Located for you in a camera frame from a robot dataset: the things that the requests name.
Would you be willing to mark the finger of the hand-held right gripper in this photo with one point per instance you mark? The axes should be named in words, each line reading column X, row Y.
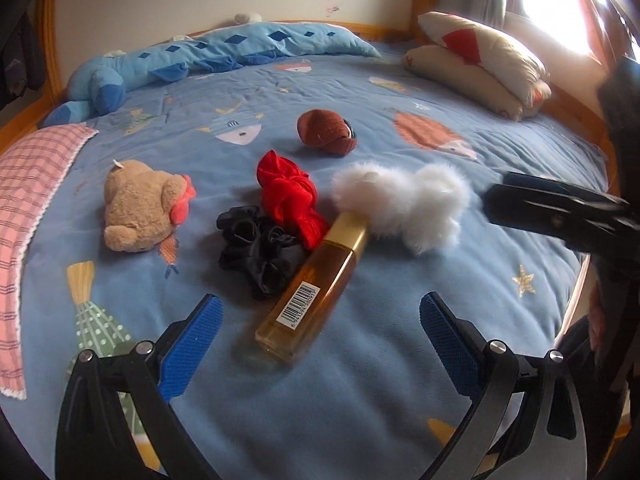
column 540, row 215
column 560, row 187

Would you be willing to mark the pink plaid pillow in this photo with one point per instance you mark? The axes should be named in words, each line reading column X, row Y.
column 30, row 200

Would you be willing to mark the red hair scrunchie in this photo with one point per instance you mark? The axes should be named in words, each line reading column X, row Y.
column 290, row 200

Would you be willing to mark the white fluffy hair scrunchie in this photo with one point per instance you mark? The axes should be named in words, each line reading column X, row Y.
column 415, row 205

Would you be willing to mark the stacked cream pillows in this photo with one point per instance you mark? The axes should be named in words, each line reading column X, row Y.
column 490, row 65

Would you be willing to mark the dark satin hair scrunchie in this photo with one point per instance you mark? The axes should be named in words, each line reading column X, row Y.
column 260, row 250

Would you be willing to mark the brown cap toy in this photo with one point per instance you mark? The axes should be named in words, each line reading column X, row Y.
column 322, row 132

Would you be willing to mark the white plush toy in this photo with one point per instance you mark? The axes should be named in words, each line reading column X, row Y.
column 248, row 17

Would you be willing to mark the blue fish print bedsheet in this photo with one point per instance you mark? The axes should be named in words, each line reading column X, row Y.
column 375, row 400

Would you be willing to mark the beige teddy bear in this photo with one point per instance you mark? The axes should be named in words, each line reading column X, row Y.
column 137, row 205

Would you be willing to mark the window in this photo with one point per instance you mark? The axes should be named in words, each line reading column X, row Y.
column 555, row 0

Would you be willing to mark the dark hanging jacket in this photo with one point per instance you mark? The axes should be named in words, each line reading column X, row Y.
column 20, row 60

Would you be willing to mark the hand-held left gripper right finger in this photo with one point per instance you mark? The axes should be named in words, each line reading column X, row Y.
column 450, row 345

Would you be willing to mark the amber glass bottle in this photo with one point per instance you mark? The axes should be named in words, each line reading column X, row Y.
column 310, row 300

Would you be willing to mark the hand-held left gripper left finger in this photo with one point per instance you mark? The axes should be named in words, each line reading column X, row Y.
column 192, row 347

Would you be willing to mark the blue plush crocodile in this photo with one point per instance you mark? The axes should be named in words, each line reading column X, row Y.
column 240, row 47

